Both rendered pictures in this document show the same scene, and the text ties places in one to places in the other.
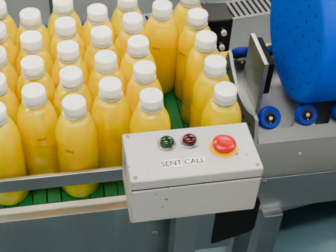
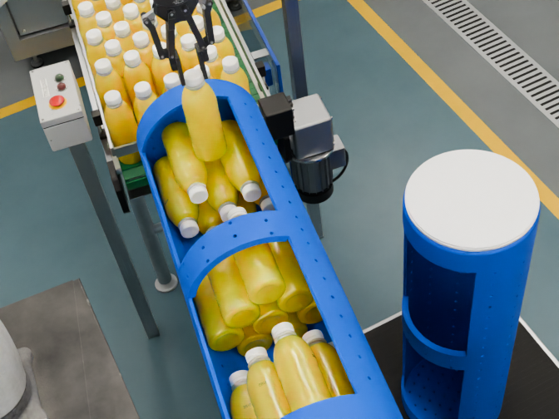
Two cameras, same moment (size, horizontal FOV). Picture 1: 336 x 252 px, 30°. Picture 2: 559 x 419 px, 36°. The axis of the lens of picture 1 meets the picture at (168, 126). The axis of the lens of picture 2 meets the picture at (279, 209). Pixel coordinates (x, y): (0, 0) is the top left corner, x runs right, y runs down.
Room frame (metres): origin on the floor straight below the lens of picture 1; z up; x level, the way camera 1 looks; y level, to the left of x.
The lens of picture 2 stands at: (1.19, -1.65, 2.45)
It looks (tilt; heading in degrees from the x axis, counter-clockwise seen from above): 50 degrees down; 92
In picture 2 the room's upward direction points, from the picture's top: 9 degrees counter-clockwise
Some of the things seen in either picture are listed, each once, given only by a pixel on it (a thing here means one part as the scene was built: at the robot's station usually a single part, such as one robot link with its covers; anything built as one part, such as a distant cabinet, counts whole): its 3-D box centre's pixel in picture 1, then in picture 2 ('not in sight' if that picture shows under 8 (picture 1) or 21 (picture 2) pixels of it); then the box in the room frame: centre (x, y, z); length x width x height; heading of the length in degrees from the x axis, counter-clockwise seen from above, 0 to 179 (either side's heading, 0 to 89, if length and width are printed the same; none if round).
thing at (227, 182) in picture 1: (189, 171); (61, 105); (0.65, -0.04, 1.05); 0.20 x 0.10 x 0.10; 103
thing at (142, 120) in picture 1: (149, 141); (113, 96); (0.76, 0.03, 0.99); 0.07 x 0.07 x 0.19
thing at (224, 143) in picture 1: (224, 144); (56, 101); (0.66, -0.09, 1.11); 0.04 x 0.04 x 0.01
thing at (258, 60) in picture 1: (258, 72); not in sight; (0.98, -0.17, 0.99); 0.10 x 0.02 x 0.12; 13
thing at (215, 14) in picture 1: (212, 31); (274, 119); (1.16, -0.09, 0.95); 0.10 x 0.07 x 0.10; 13
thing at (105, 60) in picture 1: (105, 60); (140, 39); (0.86, 0.12, 1.09); 0.04 x 0.04 x 0.02
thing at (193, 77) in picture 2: not in sight; (193, 78); (1.02, -0.34, 1.33); 0.04 x 0.04 x 0.02
